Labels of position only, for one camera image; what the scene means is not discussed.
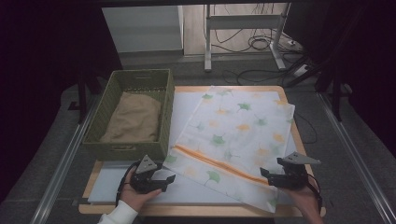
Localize dark metal stand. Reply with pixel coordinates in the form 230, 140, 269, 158
314, 52, 354, 123
67, 59, 106, 125

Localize tan cloth pants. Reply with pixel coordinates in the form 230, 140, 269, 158
100, 91, 163, 144

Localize right hand-held gripper black cable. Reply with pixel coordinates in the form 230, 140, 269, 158
306, 173, 324, 213

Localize leaf print mesh laundry bag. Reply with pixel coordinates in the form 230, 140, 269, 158
162, 86, 296, 214

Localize hand-held gripper black cable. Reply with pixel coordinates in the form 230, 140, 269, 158
115, 161, 141, 207
306, 173, 324, 213

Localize left hand-held gripper black cable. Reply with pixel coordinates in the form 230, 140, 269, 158
115, 161, 141, 207

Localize thin black floor cable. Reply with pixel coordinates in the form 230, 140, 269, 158
293, 111, 318, 145

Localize green woven basket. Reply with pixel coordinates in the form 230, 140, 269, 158
81, 68, 176, 161

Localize white power strip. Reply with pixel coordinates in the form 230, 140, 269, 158
292, 63, 310, 77

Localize white metal desk frame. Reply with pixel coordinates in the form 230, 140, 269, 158
204, 3, 292, 73

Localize metal floor rail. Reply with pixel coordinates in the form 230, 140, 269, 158
317, 91, 396, 224
29, 94, 101, 224

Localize person's left hand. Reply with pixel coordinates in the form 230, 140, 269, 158
120, 167, 163, 213

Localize white cabinet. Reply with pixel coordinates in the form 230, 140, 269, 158
102, 5, 185, 54

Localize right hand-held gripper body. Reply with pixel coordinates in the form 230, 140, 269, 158
267, 151, 322, 190

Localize white table mat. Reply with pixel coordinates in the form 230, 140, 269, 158
88, 91, 301, 206

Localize bundle of black floor cables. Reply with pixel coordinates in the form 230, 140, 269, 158
211, 3, 302, 54

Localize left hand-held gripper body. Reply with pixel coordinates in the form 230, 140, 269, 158
129, 154, 163, 194

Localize person's right hand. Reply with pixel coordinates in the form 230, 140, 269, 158
281, 181, 322, 213

